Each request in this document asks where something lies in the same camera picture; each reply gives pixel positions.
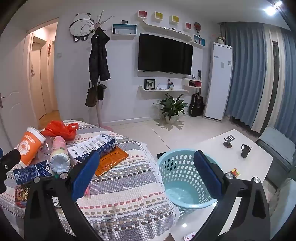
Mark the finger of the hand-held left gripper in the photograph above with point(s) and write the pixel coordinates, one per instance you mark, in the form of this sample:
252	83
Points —
10	160

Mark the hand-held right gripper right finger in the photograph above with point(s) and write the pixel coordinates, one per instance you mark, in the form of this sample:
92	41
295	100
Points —
206	172

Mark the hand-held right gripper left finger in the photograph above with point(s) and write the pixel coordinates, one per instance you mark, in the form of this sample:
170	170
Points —
86	176

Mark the pink wrapper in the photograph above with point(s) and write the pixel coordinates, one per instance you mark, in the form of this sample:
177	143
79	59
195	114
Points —
87	192

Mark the orange paper cup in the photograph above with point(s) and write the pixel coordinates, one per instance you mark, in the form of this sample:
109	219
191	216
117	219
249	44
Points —
29	144

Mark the small blue drink carton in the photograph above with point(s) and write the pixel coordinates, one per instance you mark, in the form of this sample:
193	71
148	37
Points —
32	171

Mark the orange snack packet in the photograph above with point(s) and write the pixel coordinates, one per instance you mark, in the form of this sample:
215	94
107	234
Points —
111	160

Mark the large white blue carton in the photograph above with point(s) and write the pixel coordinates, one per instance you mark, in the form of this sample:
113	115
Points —
92	144

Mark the pink drink bottle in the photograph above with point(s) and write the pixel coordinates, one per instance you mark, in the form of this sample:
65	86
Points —
59	153

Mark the clear plastic bottle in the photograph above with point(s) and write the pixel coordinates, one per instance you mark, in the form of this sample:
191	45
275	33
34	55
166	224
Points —
45	149

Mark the red brown snack packet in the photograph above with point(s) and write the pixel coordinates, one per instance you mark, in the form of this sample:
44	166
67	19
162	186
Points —
22	195

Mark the orange plastic bag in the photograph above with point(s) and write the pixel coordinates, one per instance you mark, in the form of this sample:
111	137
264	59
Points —
57	129

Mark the colourful puzzle cube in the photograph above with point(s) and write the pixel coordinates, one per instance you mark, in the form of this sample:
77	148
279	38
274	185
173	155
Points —
235	172

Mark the black phone stand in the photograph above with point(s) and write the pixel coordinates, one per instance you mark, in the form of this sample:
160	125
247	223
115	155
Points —
229	141

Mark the black mug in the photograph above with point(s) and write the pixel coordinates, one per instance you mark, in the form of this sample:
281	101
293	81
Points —
245	151

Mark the white coffee table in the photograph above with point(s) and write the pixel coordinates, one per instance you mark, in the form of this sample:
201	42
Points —
252	166

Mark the striped woven tablecloth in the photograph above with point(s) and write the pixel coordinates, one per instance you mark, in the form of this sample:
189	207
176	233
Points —
129	197

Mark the white room door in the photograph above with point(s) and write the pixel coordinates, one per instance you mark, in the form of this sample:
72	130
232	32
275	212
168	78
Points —
16	104

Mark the playing card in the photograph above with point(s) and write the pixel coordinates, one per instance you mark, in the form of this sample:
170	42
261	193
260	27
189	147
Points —
190	236

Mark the pink coat rack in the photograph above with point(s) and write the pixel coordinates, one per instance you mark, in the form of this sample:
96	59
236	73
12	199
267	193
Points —
100	111

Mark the black acoustic guitar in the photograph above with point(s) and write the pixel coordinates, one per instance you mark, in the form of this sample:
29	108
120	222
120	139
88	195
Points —
196	106

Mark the green potted plant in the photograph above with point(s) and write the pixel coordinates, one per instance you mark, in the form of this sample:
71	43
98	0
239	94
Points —
171	106

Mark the grey sofa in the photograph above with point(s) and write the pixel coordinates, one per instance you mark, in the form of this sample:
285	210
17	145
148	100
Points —
277	148

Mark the brown handbag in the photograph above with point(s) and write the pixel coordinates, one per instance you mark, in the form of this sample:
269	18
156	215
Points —
91	97

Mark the pale grey armchair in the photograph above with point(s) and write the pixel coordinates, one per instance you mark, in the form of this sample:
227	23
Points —
285	204

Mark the white corridor door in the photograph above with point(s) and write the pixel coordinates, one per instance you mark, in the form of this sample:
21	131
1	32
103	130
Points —
38	78

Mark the black handbag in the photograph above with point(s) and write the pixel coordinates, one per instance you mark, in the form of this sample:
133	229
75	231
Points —
101	91

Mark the rounded white red shelf box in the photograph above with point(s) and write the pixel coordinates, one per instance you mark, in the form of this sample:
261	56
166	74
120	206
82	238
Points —
192	83

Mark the white standing air conditioner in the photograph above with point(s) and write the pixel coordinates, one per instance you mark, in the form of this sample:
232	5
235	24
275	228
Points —
218	81

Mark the pen holder with figurine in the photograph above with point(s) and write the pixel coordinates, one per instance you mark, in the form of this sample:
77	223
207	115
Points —
170	84

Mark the small dark ukulele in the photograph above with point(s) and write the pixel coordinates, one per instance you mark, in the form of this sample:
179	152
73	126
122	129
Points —
199	74

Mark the framed butterfly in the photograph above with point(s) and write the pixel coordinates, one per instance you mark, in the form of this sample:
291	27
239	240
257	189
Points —
149	84

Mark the blue and cream curtain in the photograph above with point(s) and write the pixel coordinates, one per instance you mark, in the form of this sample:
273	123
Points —
247	69

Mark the black coat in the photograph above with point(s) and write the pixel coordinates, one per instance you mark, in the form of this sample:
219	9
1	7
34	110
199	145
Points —
98	58

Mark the small potted flower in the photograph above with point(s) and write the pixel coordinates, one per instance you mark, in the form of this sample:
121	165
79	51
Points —
221	39

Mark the round decorative fan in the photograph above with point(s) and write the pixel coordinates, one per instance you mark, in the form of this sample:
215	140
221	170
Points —
198	26

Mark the blue white box shelf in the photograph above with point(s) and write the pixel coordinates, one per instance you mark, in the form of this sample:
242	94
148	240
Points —
124	29

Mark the ceiling light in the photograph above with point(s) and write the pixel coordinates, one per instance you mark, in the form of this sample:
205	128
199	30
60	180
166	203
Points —
270	10

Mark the low white wall shelf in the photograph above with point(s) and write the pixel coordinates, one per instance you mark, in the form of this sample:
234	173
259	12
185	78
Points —
161	91

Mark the wall television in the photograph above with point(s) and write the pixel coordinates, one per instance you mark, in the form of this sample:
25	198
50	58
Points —
165	54

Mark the small blue wall shelf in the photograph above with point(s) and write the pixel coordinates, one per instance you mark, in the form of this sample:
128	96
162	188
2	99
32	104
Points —
199	41

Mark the small red wall cube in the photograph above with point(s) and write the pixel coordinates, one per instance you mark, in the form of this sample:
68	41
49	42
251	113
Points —
188	26

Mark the long white wall shelf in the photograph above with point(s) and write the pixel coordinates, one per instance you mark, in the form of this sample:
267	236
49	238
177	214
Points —
166	30

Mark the panda wall clock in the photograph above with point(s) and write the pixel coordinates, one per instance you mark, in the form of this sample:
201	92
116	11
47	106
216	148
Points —
79	27

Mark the yellow wall cube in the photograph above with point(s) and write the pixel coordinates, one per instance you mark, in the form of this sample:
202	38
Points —
175	19
158	16

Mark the red white wall cube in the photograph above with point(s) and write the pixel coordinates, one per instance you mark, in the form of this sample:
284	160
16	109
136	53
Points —
142	14

